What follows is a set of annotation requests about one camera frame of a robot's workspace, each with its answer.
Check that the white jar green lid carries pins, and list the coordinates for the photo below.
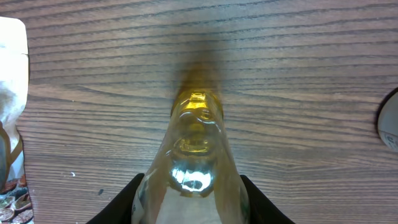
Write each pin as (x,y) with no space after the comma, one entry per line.
(387,120)

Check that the yellow liquid bottle grey cap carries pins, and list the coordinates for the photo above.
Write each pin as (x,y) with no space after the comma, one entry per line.
(193,178)

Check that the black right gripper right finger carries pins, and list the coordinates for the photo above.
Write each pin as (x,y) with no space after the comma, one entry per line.
(262,210)

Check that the beige brown snack pouch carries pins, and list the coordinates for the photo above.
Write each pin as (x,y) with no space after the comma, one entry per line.
(16,204)

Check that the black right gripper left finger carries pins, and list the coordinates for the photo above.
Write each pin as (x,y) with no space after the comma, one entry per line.
(119,210)

